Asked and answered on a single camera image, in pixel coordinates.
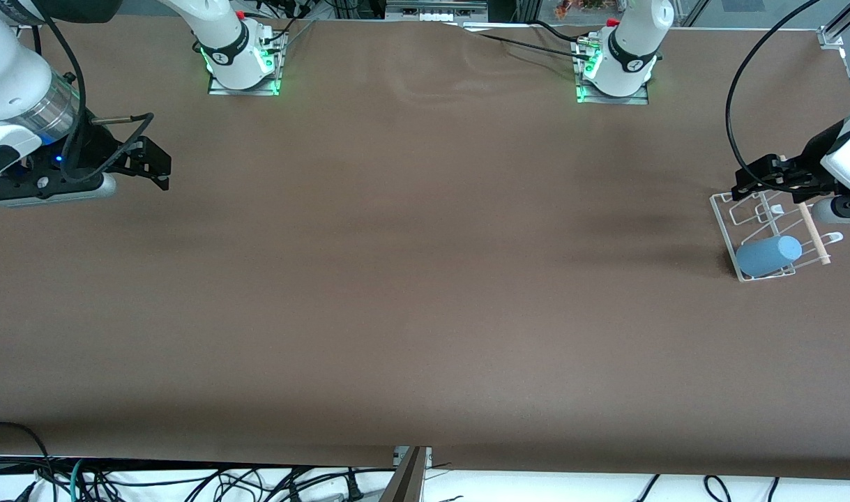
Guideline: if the blue cup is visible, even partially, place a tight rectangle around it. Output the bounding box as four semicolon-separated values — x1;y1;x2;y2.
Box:
736;235;804;278

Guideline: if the brown table cover mat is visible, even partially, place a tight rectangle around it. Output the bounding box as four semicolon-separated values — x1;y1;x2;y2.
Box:
0;17;850;482

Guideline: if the grey power strip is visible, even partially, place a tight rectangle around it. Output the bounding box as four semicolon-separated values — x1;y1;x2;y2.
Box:
384;0;490;24

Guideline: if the white wire dish rack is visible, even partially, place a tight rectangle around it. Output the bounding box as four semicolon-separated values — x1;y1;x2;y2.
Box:
708;188;844;284

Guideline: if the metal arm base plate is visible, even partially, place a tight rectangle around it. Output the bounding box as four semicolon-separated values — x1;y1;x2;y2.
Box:
574;38;651;106
206;28;287;98

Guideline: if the aluminium frame profile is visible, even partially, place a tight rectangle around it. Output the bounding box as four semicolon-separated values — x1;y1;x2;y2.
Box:
818;0;850;50
379;446;433;502

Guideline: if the teal cable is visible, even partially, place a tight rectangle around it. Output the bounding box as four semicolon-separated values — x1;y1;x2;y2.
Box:
68;458;91;502

